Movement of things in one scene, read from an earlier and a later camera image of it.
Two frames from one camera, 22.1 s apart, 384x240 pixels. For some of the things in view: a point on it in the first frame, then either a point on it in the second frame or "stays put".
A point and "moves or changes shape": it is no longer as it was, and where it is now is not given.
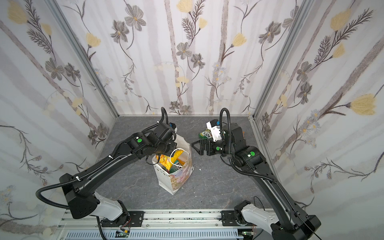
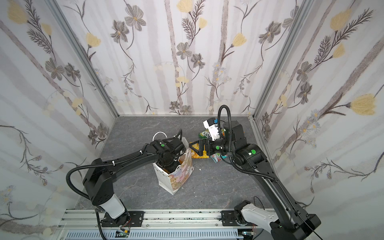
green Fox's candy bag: (205, 134) stays put
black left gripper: (163, 147) -> (169, 163)
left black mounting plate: (137, 217) stays put
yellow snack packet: (165, 160) moves or changes shape
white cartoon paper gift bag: (173, 169) stays put
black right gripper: (205, 147) stays put
